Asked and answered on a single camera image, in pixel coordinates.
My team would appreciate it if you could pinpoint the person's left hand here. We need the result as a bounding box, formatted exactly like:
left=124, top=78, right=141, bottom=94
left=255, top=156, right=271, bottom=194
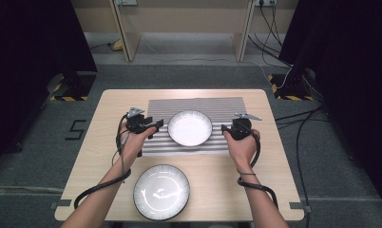
left=119, top=123, right=158, bottom=165

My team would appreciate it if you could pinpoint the hand-held gripper cable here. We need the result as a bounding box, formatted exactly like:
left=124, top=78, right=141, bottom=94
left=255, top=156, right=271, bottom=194
left=72, top=113, right=133, bottom=211
left=237, top=121, right=279, bottom=211

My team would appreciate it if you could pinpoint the black yellow striped stand base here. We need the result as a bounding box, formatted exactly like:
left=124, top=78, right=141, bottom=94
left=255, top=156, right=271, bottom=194
left=267, top=73, right=315, bottom=102
left=48, top=72, right=97, bottom=103

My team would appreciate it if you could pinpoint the long black floor cable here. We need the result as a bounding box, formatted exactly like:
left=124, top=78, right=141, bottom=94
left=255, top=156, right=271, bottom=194
left=295, top=107, right=325, bottom=228

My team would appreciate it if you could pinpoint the right hand-held gripper cable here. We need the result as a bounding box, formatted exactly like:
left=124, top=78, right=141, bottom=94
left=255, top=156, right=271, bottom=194
left=237, top=121, right=279, bottom=211

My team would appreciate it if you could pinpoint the left hand-held gripper cable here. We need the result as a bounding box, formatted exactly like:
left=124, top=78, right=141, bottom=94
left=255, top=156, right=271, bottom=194
left=72, top=113, right=133, bottom=211

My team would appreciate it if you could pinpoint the white deep plate dark rim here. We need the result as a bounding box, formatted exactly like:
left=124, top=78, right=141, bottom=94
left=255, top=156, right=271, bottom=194
left=166, top=109, right=214, bottom=147

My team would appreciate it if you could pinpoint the dark curtain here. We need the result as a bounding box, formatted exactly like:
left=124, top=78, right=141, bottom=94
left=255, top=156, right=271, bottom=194
left=277, top=0, right=382, bottom=218
left=0, top=0, right=98, bottom=170

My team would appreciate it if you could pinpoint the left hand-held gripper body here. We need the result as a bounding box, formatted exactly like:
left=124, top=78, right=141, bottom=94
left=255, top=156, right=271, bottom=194
left=125, top=106, right=154, bottom=134

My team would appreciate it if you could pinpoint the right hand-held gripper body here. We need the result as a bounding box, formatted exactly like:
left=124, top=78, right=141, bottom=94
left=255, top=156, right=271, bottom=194
left=227, top=112, right=263, bottom=142

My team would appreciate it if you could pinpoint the grey tape piece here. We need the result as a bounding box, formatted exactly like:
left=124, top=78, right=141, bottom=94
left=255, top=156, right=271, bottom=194
left=289, top=201, right=313, bottom=214
left=48, top=199, right=72, bottom=210

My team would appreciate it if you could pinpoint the person's right hand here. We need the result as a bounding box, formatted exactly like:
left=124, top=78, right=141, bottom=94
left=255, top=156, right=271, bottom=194
left=222, top=127, right=261, bottom=173

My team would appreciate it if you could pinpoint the grey striped placemat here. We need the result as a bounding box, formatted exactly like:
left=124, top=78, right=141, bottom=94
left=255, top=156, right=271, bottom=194
left=142, top=96, right=248, bottom=157

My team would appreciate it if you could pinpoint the white ribbed plate dark rim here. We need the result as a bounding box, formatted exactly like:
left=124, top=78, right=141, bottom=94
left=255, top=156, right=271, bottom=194
left=132, top=163, right=192, bottom=222

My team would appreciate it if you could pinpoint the black power cable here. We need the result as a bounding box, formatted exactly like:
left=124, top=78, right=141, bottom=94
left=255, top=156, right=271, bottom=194
left=258, top=4, right=284, bottom=48
left=247, top=32, right=293, bottom=69

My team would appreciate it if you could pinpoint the light wooden desk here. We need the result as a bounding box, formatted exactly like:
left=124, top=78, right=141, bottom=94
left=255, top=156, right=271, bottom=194
left=69, top=0, right=299, bottom=63

